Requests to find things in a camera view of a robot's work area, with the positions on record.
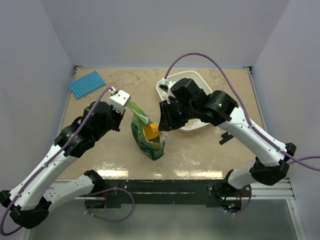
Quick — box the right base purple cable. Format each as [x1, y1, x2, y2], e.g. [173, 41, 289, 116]
[223, 193, 253, 216]

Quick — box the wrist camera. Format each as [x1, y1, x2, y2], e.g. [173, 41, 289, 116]
[107, 90, 131, 115]
[158, 78, 176, 93]

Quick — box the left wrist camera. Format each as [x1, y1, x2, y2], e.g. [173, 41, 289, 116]
[107, 90, 131, 115]

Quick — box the blue studded plate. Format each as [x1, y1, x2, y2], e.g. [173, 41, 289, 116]
[68, 71, 106, 100]

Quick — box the white litter box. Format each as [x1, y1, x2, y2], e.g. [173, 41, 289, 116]
[155, 70, 213, 132]

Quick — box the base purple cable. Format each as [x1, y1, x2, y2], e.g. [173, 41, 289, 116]
[223, 193, 253, 216]
[84, 187, 136, 222]

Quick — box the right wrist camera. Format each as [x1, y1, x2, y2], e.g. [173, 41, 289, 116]
[158, 78, 176, 93]

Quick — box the black bag clip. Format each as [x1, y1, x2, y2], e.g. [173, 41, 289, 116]
[219, 132, 234, 145]

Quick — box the grey cat litter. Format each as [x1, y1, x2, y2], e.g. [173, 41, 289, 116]
[156, 88, 207, 132]

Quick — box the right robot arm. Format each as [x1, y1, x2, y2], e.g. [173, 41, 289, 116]
[158, 78, 297, 197]

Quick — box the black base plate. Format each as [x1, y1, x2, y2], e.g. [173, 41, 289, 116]
[84, 179, 252, 210]

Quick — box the green litter bag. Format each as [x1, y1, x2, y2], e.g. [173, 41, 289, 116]
[127, 101, 165, 161]

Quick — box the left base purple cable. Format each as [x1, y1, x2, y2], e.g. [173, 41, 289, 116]
[84, 187, 136, 222]

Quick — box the yellow plastic scoop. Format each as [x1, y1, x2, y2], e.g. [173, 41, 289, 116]
[143, 123, 160, 140]

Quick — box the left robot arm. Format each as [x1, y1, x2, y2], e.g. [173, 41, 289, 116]
[0, 100, 126, 229]

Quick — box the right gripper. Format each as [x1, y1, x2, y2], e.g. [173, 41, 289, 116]
[159, 96, 198, 130]

